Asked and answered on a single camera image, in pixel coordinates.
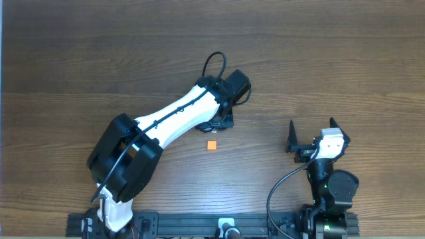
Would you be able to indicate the mounting rail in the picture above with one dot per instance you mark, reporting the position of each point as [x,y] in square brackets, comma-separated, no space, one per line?
[192,225]

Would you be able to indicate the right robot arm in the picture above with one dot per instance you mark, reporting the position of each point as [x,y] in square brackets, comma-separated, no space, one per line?
[342,189]

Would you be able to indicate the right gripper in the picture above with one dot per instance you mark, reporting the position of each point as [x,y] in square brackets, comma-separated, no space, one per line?
[302,152]

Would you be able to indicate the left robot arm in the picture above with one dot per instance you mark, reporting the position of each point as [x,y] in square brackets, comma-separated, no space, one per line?
[179,116]

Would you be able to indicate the orange cube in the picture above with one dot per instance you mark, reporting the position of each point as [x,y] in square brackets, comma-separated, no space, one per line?
[212,145]

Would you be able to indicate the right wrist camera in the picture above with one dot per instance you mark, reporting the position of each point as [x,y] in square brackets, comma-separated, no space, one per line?
[330,144]

